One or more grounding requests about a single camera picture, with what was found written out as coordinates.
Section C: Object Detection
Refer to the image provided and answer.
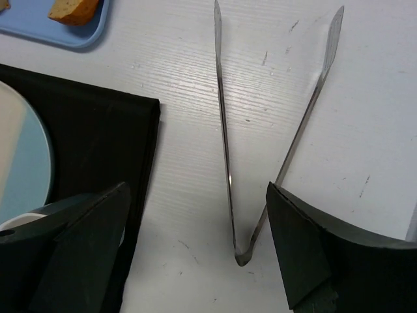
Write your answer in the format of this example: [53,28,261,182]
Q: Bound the steel serving tongs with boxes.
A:
[214,1,345,267]

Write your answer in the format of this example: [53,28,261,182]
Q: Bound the blue plastic tray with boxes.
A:
[1,1,110,50]

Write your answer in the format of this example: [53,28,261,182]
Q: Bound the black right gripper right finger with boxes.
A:
[266,184,416,312]

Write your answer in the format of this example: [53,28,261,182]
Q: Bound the black cloth placemat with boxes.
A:
[1,65,160,312]

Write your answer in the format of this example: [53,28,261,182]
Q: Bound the teal ceramic mug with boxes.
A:
[1,207,127,245]

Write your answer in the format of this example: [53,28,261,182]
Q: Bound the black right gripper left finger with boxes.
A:
[1,183,130,312]

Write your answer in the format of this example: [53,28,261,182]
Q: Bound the brown bread slice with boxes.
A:
[48,0,99,26]

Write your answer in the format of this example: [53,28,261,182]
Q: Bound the cream and blue plate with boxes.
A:
[1,82,53,223]

